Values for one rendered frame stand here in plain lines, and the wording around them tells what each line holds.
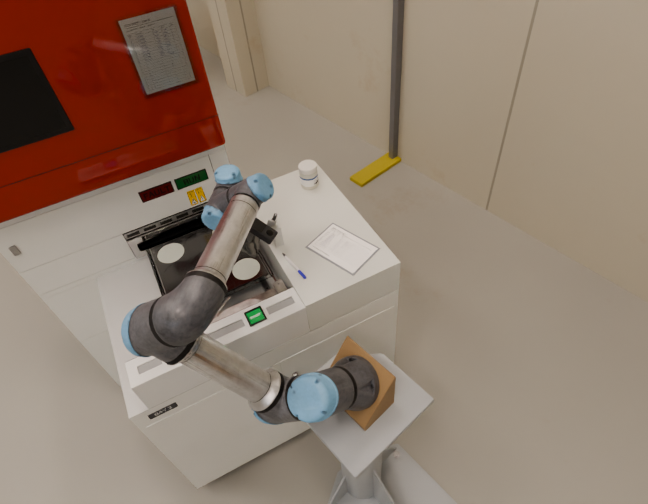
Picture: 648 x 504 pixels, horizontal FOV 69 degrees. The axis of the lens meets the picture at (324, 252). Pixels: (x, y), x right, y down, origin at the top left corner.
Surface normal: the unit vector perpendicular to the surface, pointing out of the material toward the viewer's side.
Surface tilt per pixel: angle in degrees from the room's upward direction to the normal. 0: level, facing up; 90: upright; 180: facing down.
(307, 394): 43
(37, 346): 0
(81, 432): 0
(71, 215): 90
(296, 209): 0
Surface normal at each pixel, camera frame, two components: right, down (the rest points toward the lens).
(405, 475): -0.08, -0.66
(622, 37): -0.75, 0.53
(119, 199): 0.46, 0.64
